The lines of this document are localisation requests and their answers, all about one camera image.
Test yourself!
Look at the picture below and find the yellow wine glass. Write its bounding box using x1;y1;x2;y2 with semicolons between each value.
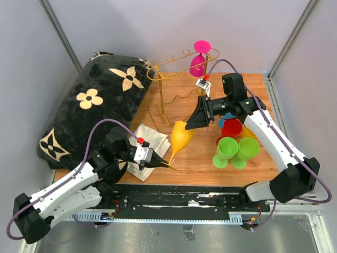
241;125;257;140

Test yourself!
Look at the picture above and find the red wine glass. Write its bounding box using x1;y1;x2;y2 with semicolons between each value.
216;119;243;144

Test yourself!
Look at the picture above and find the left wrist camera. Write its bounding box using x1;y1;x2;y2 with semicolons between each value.
133;145;153;164

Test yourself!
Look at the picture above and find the blue wine glass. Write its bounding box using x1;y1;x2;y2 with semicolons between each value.
218;113;237;129

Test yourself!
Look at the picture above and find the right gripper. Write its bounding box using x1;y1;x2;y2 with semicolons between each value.
185;94;232;130

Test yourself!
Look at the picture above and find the gold wire glass rack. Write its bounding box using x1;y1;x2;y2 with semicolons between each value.
147;47;221;132

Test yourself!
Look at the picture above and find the black floral pillow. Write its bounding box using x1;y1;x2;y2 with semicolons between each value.
37;52;154;170

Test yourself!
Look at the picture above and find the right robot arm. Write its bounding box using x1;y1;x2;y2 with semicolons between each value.
185;73;320;211

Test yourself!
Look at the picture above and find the green wine glass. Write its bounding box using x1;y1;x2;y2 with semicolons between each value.
212;137;239;169
230;138;260;169

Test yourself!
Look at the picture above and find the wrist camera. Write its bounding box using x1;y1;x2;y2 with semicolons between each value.
133;145;153;164
195;79;211;97

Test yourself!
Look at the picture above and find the orange wine glass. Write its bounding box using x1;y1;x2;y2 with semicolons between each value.
161;121;195;170

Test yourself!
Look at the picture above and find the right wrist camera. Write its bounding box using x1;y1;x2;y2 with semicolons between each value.
195;79;211;97

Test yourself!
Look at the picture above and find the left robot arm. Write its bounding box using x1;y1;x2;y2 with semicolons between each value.
11;126;170;244

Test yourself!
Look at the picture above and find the folded beige cloth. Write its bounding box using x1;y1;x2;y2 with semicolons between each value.
127;124;171;181

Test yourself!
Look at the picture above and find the pink wine glass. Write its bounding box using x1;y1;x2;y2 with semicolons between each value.
190;40;211;77

